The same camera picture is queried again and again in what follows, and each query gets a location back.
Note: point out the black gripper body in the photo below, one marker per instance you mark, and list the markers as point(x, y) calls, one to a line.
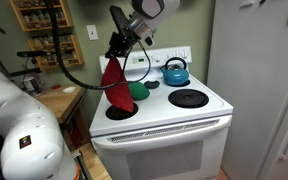
point(124, 43)

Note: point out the red towel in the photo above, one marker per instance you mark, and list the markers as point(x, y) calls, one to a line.
point(119, 86)

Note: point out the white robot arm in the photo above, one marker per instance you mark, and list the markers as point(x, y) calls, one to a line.
point(24, 126)

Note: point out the white stove knob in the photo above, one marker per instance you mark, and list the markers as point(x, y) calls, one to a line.
point(184, 53)
point(176, 54)
point(157, 57)

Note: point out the white electric stove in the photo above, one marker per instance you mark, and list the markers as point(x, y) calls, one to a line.
point(164, 160)

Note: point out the green round pot holder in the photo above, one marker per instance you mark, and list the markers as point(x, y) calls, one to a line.
point(140, 91)

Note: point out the dark blue spoon rest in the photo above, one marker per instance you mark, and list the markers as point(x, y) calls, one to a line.
point(151, 84)

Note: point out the small white dish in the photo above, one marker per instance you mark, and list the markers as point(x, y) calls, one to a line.
point(69, 90)

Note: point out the blue kettle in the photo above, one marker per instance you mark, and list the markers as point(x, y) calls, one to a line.
point(175, 76)

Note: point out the small red lid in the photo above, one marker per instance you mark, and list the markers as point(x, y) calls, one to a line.
point(56, 87)

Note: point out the wooden side table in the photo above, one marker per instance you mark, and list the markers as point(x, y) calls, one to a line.
point(57, 101)

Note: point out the wooden robot platform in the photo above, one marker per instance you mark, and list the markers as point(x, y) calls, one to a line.
point(94, 165)

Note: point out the white paper note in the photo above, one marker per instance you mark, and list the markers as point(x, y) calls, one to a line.
point(246, 3)

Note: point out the white refrigerator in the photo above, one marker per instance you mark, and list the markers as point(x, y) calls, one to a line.
point(250, 83)

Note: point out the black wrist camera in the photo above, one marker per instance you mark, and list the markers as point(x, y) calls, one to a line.
point(120, 20)

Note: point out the white light switch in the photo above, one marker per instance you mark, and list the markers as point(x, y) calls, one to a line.
point(92, 32)

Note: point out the black stereo camera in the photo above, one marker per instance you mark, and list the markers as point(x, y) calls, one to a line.
point(30, 53)

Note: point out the black camera stand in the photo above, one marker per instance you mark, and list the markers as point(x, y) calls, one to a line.
point(24, 71)

